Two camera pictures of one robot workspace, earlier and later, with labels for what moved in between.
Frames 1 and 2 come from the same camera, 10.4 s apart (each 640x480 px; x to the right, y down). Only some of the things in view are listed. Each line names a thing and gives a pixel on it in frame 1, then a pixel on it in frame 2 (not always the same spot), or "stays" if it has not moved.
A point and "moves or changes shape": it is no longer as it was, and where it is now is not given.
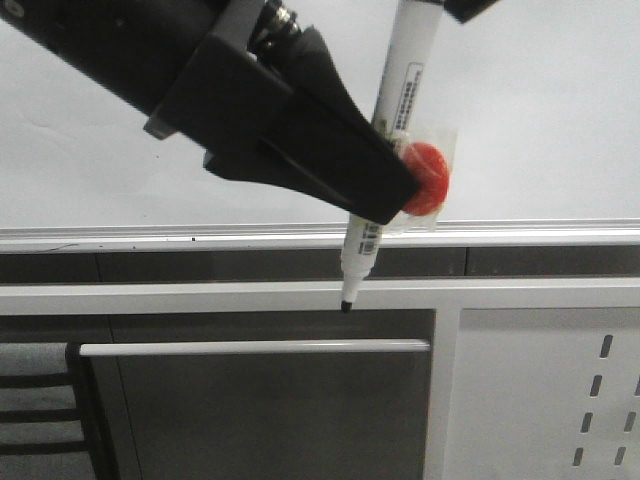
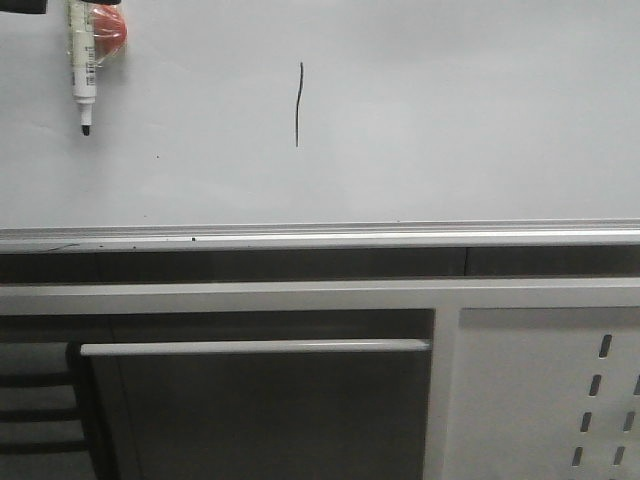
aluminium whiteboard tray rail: (313, 237) stays
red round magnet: (433, 156) moves or changes shape
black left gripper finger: (316, 135) to (24, 6)
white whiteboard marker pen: (408, 28) to (82, 18)
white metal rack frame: (445, 298) stays
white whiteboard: (544, 96) stays
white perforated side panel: (546, 394) stays
